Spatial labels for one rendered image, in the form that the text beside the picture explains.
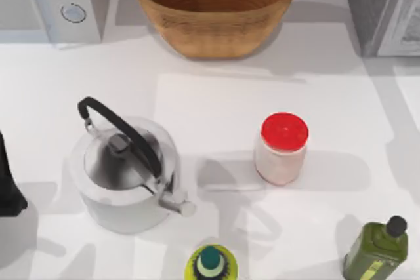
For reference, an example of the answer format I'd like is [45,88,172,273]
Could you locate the white jar with red lid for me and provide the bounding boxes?
[254,112,310,187]

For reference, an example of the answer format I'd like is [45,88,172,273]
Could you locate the brown woven basket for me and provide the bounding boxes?
[132,0,299,60]

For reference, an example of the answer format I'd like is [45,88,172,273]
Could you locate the yellow-green bottle with teal cap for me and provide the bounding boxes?
[183,244,238,280]

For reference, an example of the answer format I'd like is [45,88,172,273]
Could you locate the small microwave knob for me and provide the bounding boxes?
[60,2,87,24]

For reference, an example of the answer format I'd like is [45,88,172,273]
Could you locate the pale microwave oven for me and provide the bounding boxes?
[0,0,117,44]

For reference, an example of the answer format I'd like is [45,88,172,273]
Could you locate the olive green bottle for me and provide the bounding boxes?
[341,215,410,280]

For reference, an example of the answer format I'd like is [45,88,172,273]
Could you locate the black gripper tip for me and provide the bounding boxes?
[0,131,28,218]

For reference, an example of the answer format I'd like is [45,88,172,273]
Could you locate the silver kettle with black handle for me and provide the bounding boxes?
[67,96,197,235]

